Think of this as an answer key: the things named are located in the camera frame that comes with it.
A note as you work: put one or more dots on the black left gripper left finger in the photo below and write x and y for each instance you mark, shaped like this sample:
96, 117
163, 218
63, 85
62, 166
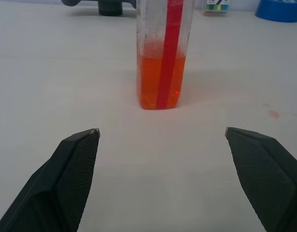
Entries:
54, 183

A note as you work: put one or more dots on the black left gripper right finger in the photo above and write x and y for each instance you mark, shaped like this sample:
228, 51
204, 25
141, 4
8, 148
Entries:
266, 183

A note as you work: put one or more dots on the plastic bottle with orange liquid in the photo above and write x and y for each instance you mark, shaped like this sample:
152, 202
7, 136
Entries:
153, 82

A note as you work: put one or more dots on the blue tape roll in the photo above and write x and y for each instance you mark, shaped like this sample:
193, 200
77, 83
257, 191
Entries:
281, 12

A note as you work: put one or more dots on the marker pen pack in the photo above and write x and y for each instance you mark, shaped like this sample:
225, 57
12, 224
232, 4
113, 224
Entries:
217, 7

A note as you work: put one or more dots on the dark grey handheld controller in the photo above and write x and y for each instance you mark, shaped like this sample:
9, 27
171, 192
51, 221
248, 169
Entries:
109, 8

